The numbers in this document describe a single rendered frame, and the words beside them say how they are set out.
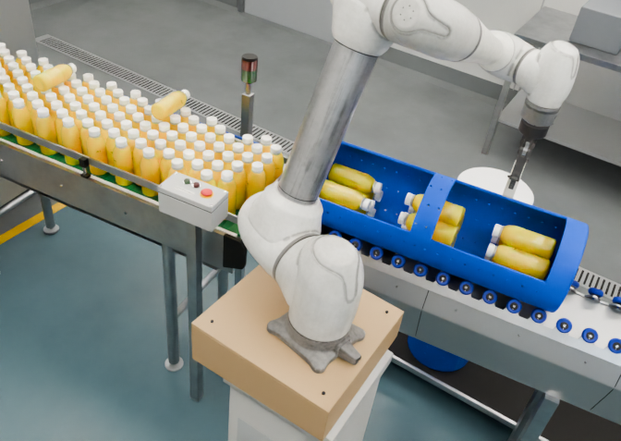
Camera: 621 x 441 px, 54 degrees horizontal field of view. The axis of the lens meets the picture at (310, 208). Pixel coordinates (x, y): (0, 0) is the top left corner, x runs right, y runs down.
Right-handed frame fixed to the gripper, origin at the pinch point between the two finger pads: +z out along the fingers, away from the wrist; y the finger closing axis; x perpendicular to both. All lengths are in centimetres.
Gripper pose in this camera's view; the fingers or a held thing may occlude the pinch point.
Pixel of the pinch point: (513, 181)
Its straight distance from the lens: 185.5
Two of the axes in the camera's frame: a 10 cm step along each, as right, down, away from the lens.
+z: -1.1, 7.8, 6.1
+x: -9.0, -3.4, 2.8
